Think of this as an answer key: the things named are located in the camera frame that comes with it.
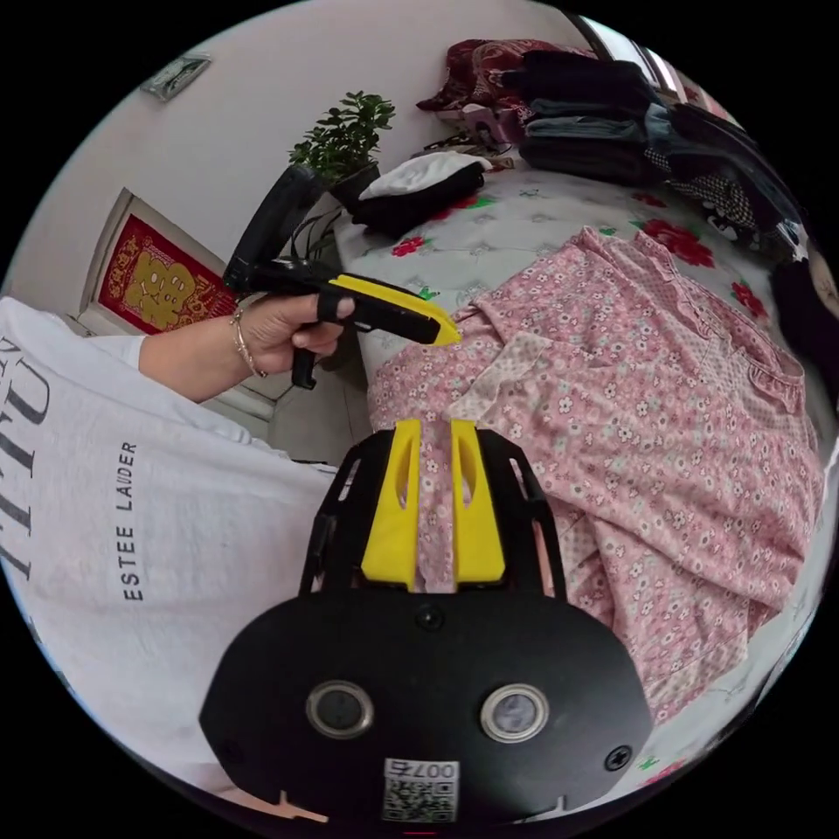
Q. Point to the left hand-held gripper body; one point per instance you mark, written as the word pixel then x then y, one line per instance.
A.
pixel 387 316

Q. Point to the bed with floral quilt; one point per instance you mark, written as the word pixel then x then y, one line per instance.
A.
pixel 524 219

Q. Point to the folded black and white garment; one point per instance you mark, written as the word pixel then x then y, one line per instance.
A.
pixel 419 193

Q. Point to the red and gold framed picture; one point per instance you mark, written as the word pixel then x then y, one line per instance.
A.
pixel 157 282

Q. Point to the pile of clothes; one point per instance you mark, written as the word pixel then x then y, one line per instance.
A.
pixel 590 124

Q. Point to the person's left forearm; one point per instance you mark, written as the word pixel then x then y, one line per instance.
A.
pixel 196 357

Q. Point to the person's body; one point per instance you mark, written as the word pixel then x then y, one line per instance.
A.
pixel 131 524

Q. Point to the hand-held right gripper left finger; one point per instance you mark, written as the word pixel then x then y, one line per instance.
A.
pixel 392 524

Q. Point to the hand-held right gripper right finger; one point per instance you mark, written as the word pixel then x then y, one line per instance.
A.
pixel 477 531

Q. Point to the pink floral jacket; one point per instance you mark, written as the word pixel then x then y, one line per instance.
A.
pixel 623 419

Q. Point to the person's left hand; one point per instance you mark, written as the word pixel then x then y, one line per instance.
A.
pixel 282 334

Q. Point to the potted green plant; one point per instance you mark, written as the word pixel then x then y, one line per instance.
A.
pixel 347 141

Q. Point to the dark red patterned pillow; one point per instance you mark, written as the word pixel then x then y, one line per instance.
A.
pixel 488 62

